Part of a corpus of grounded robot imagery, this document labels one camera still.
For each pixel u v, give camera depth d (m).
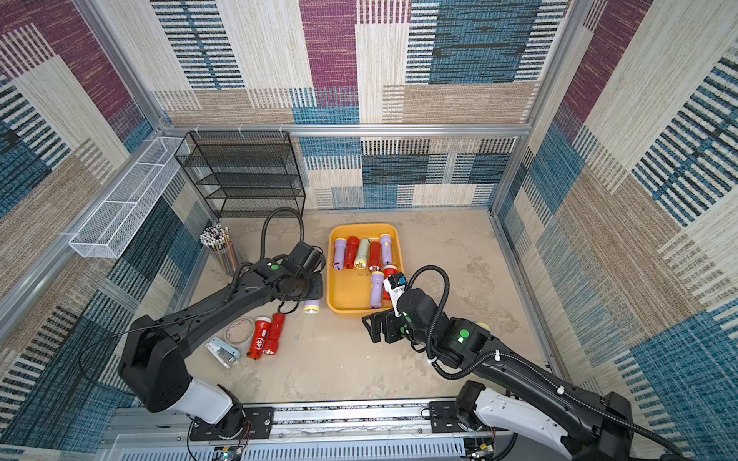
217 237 0.89
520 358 0.46
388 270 0.99
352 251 1.04
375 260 1.02
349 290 0.96
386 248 1.04
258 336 0.85
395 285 0.64
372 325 0.64
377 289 0.95
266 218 0.70
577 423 0.41
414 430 0.73
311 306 0.79
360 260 1.02
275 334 0.87
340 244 1.08
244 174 1.09
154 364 0.42
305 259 0.66
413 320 0.54
